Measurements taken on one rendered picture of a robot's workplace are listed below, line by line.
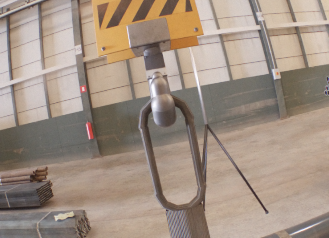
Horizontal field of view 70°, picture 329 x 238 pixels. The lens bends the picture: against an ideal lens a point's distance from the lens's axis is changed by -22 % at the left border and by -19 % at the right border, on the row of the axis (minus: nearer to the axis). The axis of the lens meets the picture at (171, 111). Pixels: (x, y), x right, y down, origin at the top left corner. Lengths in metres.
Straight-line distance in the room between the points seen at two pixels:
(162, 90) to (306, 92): 9.36
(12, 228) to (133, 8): 2.51
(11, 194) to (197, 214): 3.74
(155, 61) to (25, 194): 3.61
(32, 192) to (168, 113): 3.53
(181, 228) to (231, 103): 8.27
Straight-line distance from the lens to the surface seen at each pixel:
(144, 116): 0.57
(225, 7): 9.57
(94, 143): 8.75
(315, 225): 0.95
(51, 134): 9.47
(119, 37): 0.56
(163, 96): 0.52
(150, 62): 0.58
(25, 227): 2.73
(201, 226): 0.59
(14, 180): 5.06
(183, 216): 0.60
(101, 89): 9.01
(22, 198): 4.10
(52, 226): 2.56
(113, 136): 8.79
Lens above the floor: 1.03
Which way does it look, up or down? 1 degrees down
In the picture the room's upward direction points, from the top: 11 degrees counter-clockwise
